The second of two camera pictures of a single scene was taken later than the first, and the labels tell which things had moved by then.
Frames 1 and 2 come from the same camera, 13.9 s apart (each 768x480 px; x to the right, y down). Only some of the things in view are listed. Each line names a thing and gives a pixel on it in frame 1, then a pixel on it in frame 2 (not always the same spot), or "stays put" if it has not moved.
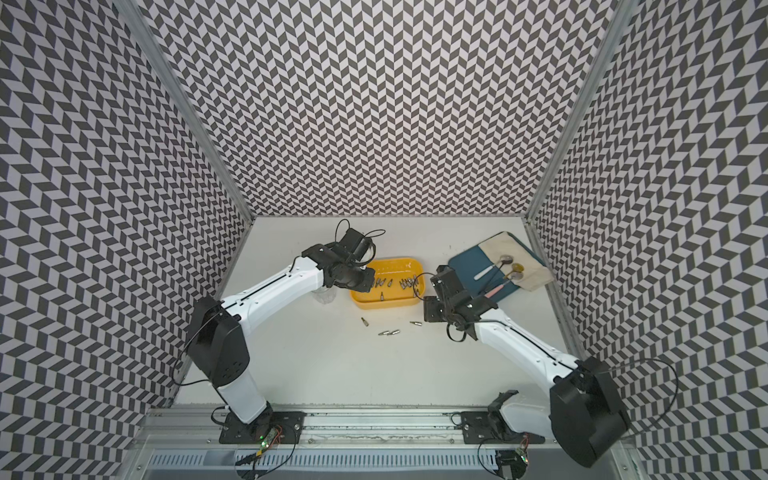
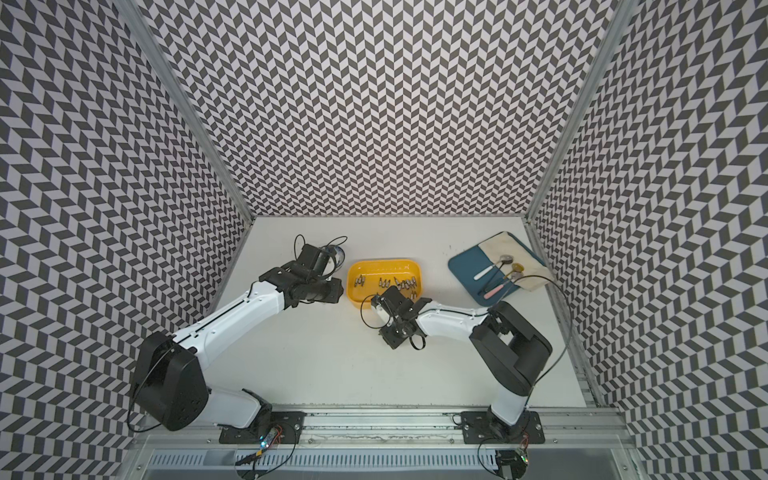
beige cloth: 535,273 stays put
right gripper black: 430,314 → 392,342
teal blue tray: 483,276 stays put
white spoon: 505,259 stays put
